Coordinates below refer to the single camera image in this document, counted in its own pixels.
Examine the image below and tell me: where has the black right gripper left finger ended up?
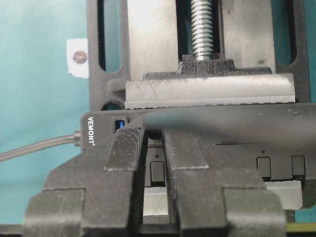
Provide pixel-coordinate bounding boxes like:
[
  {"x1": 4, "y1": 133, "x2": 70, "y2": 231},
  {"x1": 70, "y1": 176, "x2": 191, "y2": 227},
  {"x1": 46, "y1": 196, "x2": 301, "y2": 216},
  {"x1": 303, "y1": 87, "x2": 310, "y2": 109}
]
[{"x1": 23, "y1": 127, "x2": 148, "y2": 237}]

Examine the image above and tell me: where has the white sticker with dark dot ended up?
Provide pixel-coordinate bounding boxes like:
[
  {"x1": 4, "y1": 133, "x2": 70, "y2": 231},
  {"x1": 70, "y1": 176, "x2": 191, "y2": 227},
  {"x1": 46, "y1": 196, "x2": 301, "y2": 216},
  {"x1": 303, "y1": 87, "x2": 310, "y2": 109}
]
[{"x1": 66, "y1": 38, "x2": 89, "y2": 79}]

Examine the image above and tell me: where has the grey hub power cable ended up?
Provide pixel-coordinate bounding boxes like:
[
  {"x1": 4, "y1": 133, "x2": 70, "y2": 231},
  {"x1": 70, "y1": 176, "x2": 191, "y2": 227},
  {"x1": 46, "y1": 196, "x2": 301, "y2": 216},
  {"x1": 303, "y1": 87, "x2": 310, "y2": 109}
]
[{"x1": 0, "y1": 132, "x2": 82, "y2": 162}]

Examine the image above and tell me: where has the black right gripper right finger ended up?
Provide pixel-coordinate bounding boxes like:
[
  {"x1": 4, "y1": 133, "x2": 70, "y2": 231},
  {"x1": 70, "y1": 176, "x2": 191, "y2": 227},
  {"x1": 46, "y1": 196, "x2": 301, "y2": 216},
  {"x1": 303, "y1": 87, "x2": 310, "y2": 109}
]
[{"x1": 163, "y1": 130, "x2": 286, "y2": 237}]

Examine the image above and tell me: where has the black multi-port USB hub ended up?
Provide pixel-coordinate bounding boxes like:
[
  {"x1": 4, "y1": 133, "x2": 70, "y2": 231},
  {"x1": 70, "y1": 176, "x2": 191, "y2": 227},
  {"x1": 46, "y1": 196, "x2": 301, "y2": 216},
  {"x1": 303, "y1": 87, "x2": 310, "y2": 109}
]
[{"x1": 80, "y1": 103, "x2": 316, "y2": 181}]

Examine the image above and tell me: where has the grey USB cable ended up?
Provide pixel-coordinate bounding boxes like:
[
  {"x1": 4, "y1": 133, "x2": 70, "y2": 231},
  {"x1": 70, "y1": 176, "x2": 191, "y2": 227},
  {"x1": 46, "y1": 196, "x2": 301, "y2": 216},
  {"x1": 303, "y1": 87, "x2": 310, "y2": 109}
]
[{"x1": 142, "y1": 103, "x2": 316, "y2": 144}]

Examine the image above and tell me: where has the black bench vise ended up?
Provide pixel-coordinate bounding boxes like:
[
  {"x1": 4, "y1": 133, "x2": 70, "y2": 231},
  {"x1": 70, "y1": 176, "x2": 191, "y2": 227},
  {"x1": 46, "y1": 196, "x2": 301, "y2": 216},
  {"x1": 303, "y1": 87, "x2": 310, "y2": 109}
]
[{"x1": 86, "y1": 0, "x2": 312, "y2": 218}]

